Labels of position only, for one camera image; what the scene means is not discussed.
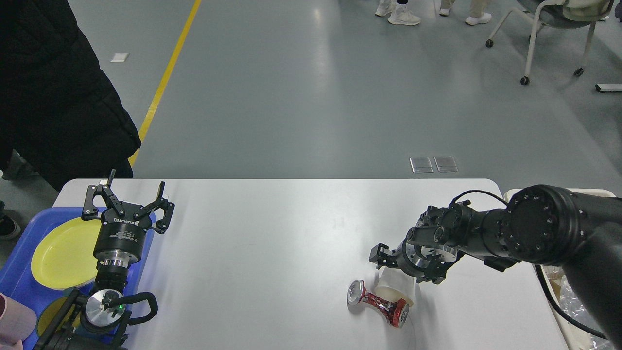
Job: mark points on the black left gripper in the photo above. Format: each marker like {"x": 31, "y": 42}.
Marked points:
{"x": 121, "y": 238}

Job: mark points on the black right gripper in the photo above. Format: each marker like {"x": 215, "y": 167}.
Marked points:
{"x": 426, "y": 263}

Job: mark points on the white paper cup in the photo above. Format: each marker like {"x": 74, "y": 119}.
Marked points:
{"x": 394, "y": 285}

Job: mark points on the red snack wrapper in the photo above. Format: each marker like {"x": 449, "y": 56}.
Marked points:
{"x": 395, "y": 312}

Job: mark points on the yellow plastic plate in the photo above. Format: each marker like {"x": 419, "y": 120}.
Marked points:
{"x": 67, "y": 251}

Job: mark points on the pink mug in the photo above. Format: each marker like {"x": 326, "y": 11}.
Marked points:
{"x": 17, "y": 322}

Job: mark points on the aluminium foil tray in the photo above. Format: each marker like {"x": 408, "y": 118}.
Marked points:
{"x": 574, "y": 307}

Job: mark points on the foil sheet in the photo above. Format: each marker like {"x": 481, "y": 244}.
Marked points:
{"x": 553, "y": 272}

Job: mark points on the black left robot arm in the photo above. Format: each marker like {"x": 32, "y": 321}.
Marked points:
{"x": 98, "y": 320}

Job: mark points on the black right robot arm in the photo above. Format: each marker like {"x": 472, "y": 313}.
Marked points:
{"x": 541, "y": 224}

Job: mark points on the left floor metal plate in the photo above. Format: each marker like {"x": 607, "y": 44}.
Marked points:
{"x": 421, "y": 165}

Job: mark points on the floor metal plate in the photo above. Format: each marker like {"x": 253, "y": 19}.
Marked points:
{"x": 446, "y": 164}
{"x": 421, "y": 165}

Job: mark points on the right floor metal plate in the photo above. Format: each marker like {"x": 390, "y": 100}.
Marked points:
{"x": 446, "y": 164}

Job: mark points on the person in black coat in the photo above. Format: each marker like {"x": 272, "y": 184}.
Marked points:
{"x": 59, "y": 111}

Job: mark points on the white floor label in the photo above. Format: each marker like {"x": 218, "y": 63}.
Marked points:
{"x": 119, "y": 57}

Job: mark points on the metal bar on floor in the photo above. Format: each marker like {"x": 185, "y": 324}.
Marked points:
{"x": 608, "y": 88}

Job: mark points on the white rolling chair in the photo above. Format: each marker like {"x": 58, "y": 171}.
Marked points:
{"x": 561, "y": 14}

